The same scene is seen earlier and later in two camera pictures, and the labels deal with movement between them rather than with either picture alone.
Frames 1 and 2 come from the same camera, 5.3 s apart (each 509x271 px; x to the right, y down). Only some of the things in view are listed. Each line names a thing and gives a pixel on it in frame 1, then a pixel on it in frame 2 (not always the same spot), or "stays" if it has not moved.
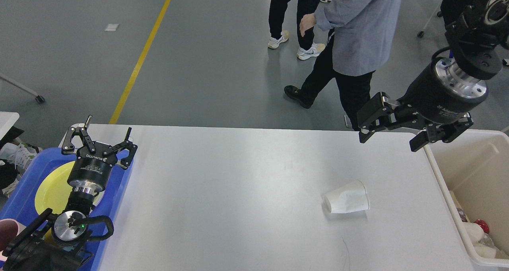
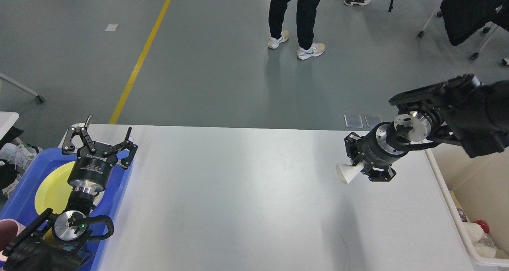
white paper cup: [474, 231] stays
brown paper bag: [456, 201] stays
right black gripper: [440, 94] → [376, 149]
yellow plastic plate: [53, 191] stays
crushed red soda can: [484, 225] stays
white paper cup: [353, 197] → [346, 172]
